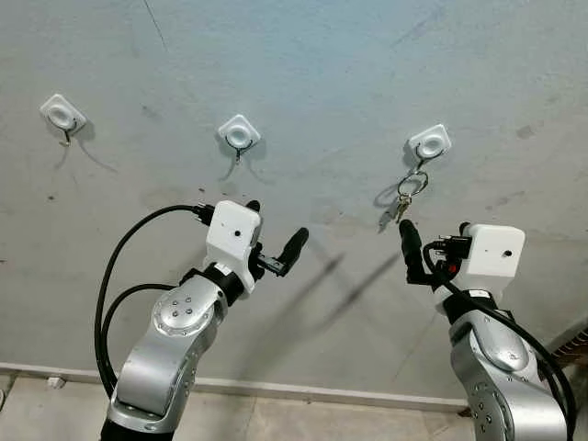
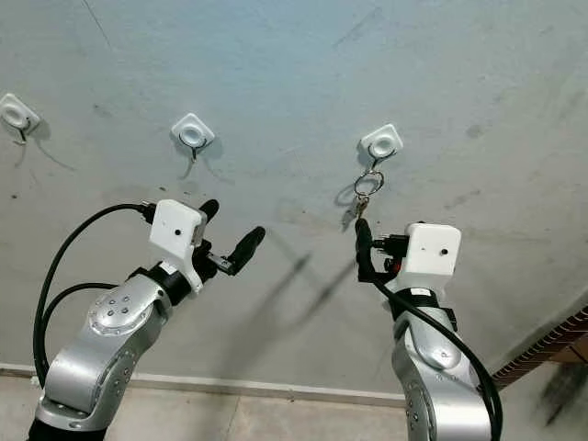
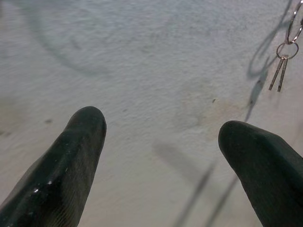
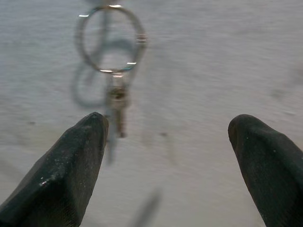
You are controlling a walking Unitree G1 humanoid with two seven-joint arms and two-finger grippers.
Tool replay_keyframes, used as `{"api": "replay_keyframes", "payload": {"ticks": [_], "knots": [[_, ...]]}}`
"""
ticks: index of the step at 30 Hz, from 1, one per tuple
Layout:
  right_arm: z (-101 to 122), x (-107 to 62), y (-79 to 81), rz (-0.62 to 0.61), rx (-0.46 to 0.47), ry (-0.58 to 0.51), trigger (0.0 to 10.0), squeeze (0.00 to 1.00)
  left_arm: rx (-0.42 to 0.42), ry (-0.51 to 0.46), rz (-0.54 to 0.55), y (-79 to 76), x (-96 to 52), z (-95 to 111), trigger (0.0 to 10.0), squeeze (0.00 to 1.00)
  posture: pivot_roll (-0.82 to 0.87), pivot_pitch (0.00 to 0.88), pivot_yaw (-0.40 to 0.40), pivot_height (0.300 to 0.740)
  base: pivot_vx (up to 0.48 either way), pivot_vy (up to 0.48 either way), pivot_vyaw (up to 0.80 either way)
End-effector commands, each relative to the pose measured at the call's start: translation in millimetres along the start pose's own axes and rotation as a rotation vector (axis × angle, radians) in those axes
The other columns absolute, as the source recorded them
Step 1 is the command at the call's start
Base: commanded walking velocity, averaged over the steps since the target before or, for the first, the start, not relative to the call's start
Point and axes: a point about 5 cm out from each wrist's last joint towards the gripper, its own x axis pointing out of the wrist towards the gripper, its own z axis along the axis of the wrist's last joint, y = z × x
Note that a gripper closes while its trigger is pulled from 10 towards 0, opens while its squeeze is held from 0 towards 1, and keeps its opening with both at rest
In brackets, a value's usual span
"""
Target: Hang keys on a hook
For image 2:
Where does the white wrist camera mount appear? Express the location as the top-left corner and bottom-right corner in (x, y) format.
(402, 221), (462, 293)
(149, 198), (209, 293)

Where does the red brick tiled door frame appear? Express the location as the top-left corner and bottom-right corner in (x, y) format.
(492, 308), (588, 387)

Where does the silver key bunch with ring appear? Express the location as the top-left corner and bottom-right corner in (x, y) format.
(342, 168), (386, 221)

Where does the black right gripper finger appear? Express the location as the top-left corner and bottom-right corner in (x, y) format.
(355, 218), (379, 282)

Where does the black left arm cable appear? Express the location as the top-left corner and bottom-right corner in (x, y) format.
(33, 203), (157, 387)

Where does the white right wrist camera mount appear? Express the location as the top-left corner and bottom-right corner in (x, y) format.
(402, 221), (462, 293)

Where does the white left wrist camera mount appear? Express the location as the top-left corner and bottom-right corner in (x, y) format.
(149, 198), (209, 293)

